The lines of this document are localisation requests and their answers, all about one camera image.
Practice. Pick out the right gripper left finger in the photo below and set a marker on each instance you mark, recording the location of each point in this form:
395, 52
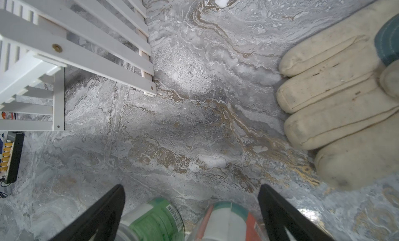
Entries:
100, 222

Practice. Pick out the jar with pineapple lid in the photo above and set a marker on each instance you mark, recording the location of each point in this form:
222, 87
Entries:
227, 221

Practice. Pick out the white slatted wooden shelf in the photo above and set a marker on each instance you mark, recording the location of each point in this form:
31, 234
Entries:
40, 38

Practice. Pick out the jar with green tree lid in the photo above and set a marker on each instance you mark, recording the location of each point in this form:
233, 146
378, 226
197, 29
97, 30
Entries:
156, 220

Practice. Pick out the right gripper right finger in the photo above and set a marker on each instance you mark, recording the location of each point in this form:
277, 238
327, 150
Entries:
281, 218

